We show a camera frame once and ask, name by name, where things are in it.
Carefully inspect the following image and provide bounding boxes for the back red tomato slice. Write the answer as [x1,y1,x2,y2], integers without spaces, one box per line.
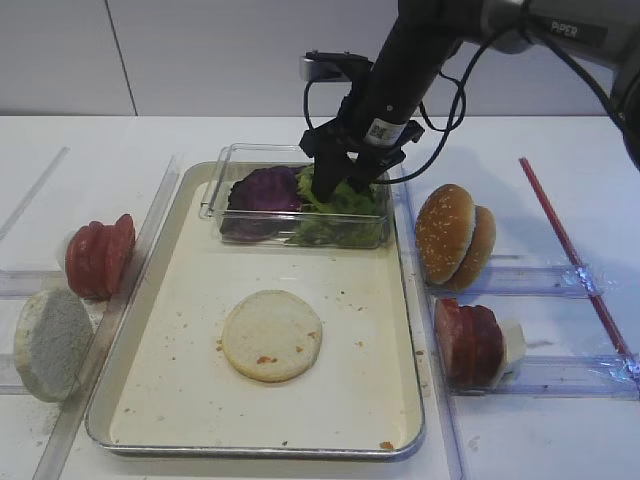
[104,214,135,296]

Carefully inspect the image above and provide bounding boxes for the clear outer left strip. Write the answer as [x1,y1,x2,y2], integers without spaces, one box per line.
[0,146,70,240]

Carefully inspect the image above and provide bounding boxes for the rear red meat patty slice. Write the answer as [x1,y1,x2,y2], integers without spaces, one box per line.
[461,305,504,387]

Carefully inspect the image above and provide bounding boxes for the clear rail near bread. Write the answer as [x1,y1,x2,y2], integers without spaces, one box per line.
[0,353,29,395]

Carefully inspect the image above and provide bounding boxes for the clear rail near buns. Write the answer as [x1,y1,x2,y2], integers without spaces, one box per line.
[469,265,601,298]

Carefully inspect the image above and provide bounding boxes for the red tomato slice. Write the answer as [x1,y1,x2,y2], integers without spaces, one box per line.
[104,214,135,296]
[65,221,113,300]

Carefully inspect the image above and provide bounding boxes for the white pusher block tomatoes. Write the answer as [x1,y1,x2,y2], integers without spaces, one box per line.
[54,231,74,273]

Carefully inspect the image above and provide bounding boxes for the upright bread bun slice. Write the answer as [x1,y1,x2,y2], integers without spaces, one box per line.
[14,288,93,403]

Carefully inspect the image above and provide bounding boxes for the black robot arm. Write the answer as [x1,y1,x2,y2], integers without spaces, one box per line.
[299,1,639,201]

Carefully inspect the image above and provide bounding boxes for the clear long right guide strip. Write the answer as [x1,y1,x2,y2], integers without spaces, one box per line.
[391,183,466,479]

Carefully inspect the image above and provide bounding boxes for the sesame bun top front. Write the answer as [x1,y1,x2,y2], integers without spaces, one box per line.
[415,184,475,285]

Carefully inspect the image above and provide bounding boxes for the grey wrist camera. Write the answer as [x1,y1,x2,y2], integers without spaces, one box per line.
[299,50,373,82]

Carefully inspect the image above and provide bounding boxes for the green lettuce in container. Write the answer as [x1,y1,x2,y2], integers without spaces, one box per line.
[287,165,388,248]

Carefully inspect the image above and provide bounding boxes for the purple cabbage leaf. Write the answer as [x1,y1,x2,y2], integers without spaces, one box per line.
[220,166,303,242]

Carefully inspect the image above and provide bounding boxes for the white pusher block meat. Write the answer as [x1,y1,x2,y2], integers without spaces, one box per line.
[491,318,527,388]

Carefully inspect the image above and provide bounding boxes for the clear plastic salad container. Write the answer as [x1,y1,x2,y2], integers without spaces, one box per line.
[201,144,391,249]

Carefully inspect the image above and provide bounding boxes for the sesame bun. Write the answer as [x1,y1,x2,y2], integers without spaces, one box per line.
[449,205,496,291]
[415,184,475,285]

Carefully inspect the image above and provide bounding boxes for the clear rail near meat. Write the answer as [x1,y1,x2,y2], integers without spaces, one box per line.
[449,355,639,399]

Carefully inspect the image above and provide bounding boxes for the front red tomato slice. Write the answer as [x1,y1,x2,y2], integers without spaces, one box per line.
[65,221,113,300]

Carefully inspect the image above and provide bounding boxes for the front red meat patty slice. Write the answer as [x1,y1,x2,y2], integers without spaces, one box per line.
[435,299,475,387]

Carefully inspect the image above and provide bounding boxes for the red plastic strip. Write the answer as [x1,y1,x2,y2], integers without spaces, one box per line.
[518,157,639,387]

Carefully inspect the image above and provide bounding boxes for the sesame bun top rear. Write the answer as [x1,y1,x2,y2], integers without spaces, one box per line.
[449,205,496,291]

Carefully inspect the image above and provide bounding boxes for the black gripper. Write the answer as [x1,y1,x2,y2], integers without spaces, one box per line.
[299,84,425,203]

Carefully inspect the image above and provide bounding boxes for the round bun base on tray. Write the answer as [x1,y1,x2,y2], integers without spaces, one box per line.
[221,290,323,383]

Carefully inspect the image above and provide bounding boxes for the red meat patty slice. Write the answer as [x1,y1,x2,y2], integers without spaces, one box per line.
[435,299,475,387]
[461,305,504,387]

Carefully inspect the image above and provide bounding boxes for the clear rail near tomatoes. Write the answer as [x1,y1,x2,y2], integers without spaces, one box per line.
[1,270,67,300]

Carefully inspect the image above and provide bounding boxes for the metal baking tray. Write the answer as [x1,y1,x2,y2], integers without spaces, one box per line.
[86,163,425,461]

